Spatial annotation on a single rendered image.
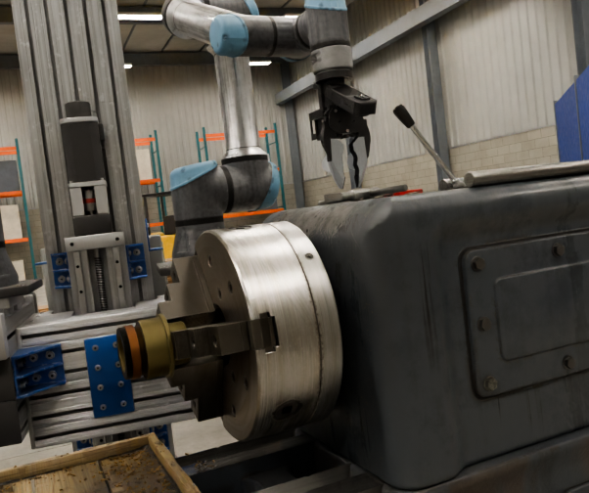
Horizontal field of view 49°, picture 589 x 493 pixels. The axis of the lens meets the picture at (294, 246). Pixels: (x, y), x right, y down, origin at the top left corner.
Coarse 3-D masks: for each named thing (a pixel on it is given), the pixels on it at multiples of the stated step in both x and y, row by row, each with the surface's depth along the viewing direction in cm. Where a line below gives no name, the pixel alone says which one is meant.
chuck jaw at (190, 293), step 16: (192, 256) 101; (176, 272) 99; (192, 272) 100; (176, 288) 97; (192, 288) 98; (160, 304) 95; (176, 304) 95; (192, 304) 96; (208, 304) 97; (176, 320) 95; (192, 320) 96; (208, 320) 98; (224, 320) 101
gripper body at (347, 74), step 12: (324, 72) 117; (336, 72) 116; (348, 72) 117; (324, 84) 121; (336, 84) 118; (324, 96) 122; (324, 108) 118; (336, 108) 117; (324, 120) 118; (336, 120) 117; (348, 120) 118; (360, 120) 119; (312, 132) 123; (336, 132) 117; (348, 132) 118
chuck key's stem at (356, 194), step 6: (348, 192) 114; (354, 192) 114; (360, 192) 114; (366, 192) 115; (324, 198) 112; (330, 198) 111; (336, 198) 112; (342, 198) 113; (348, 198) 113; (354, 198) 114; (360, 198) 114; (366, 198) 115; (372, 198) 116
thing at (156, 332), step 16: (144, 320) 91; (160, 320) 91; (128, 336) 88; (144, 336) 88; (160, 336) 89; (128, 352) 87; (144, 352) 88; (160, 352) 89; (128, 368) 88; (144, 368) 89; (160, 368) 89
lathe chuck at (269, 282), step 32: (256, 224) 98; (224, 256) 89; (256, 256) 87; (288, 256) 88; (224, 288) 91; (256, 288) 84; (288, 288) 85; (288, 320) 84; (256, 352) 82; (288, 352) 84; (320, 352) 86; (224, 384) 97; (256, 384) 83; (288, 384) 85; (224, 416) 99; (256, 416) 85
